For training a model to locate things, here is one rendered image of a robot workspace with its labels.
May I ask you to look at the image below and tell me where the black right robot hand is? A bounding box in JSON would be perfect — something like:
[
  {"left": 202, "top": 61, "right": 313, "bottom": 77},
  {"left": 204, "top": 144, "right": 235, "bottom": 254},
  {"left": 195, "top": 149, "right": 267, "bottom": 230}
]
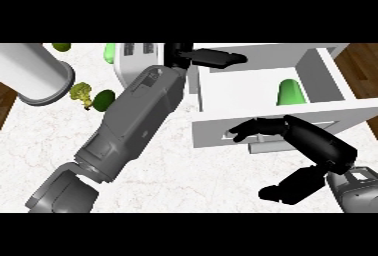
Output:
[{"left": 227, "top": 114, "right": 359, "bottom": 206}]

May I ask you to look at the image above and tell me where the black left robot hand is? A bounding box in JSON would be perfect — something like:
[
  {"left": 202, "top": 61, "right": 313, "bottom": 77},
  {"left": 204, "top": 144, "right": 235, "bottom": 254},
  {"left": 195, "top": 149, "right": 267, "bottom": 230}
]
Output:
[{"left": 164, "top": 42, "right": 248, "bottom": 71}]

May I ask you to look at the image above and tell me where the white open drawer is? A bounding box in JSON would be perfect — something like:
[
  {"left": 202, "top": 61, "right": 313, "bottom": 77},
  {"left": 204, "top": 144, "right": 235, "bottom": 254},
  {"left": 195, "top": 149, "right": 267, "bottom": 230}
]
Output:
[{"left": 186, "top": 42, "right": 360, "bottom": 115}]

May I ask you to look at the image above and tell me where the green cup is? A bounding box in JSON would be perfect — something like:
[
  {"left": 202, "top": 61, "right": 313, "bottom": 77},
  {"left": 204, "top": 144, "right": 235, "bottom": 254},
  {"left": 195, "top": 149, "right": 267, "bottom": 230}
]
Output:
[{"left": 275, "top": 78, "right": 310, "bottom": 107}]

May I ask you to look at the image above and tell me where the white drawer front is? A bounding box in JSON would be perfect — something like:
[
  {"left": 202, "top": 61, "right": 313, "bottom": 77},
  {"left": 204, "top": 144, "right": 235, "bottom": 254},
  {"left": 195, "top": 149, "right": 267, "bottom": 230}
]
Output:
[{"left": 190, "top": 98, "right": 378, "bottom": 150}]

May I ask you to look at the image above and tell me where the light green vegetable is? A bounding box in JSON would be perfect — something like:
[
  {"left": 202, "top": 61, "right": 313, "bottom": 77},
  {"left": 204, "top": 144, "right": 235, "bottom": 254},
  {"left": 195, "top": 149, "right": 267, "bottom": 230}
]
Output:
[{"left": 102, "top": 42, "right": 118, "bottom": 65}]

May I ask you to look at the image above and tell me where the dark green avocado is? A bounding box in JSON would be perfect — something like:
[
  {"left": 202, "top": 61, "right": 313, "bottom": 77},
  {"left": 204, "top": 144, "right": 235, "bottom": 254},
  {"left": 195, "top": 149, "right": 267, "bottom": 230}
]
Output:
[{"left": 91, "top": 89, "right": 118, "bottom": 113}]

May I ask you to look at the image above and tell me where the broccoli floret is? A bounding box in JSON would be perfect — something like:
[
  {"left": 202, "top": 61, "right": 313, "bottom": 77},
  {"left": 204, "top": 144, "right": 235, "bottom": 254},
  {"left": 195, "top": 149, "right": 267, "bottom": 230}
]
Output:
[{"left": 68, "top": 81, "right": 94, "bottom": 111}]

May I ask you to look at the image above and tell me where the olive green round fruit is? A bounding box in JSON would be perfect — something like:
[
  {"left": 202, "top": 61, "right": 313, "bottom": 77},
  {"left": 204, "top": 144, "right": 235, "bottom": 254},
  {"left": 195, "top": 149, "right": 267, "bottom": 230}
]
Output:
[{"left": 50, "top": 42, "right": 74, "bottom": 53}]

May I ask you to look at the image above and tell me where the white cylindrical container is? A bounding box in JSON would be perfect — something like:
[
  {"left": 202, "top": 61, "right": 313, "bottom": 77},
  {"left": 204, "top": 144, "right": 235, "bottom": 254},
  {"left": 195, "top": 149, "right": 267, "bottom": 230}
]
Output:
[{"left": 0, "top": 42, "right": 77, "bottom": 107}]

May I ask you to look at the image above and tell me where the grey drawer handle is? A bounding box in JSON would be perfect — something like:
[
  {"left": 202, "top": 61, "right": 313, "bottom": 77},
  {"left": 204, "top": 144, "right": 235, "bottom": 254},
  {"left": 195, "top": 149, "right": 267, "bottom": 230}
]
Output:
[{"left": 246, "top": 139, "right": 298, "bottom": 155}]

